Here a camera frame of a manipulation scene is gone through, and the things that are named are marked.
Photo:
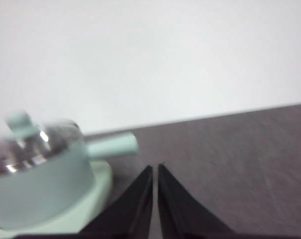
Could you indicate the glass lid with green knob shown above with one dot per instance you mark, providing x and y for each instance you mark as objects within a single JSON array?
[{"x": 50, "y": 139}]

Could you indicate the mint green breakfast machine base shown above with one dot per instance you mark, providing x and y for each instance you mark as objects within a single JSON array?
[{"x": 101, "y": 184}]

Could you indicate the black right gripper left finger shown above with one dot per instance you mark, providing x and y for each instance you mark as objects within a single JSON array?
[{"x": 130, "y": 214}]

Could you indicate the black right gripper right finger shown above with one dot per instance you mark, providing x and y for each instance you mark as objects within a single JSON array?
[{"x": 180, "y": 214}]

